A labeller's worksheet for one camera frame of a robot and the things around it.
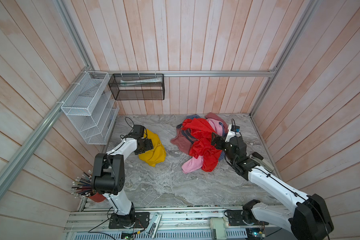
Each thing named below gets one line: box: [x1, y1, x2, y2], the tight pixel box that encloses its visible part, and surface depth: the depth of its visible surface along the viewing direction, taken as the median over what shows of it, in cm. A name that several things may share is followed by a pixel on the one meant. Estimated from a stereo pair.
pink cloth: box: [181, 118, 223, 175], surface depth 91 cm
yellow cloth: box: [138, 129, 166, 167], surface depth 94 cm
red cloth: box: [182, 118, 222, 172], surface depth 91 cm
